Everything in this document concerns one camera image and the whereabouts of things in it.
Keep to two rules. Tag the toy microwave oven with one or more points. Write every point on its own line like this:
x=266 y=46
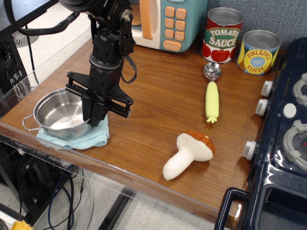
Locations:
x=169 y=25

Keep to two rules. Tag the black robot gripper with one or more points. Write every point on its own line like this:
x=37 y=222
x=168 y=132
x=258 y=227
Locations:
x=100 y=91

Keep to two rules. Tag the tomato sauce can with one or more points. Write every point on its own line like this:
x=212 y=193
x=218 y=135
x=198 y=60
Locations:
x=223 y=27

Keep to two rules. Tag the spoon with yellow-green handle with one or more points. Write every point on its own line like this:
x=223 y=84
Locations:
x=212 y=71

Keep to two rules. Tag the dark blue toy stove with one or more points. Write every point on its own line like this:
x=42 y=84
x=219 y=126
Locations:
x=276 y=197

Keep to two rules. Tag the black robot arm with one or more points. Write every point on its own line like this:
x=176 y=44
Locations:
x=111 y=22

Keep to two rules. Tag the black desk at left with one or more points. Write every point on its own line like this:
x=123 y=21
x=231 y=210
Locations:
x=24 y=11

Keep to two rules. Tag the plush mushroom toy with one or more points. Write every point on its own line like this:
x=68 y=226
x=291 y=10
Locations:
x=192 y=146

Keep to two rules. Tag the stainless steel pot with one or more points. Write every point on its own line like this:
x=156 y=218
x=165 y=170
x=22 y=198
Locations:
x=60 y=115

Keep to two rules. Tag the pineapple slices can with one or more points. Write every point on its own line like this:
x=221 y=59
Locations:
x=258 y=51

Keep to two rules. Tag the light blue folded cloth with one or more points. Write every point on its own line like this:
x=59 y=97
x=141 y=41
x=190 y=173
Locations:
x=97 y=137

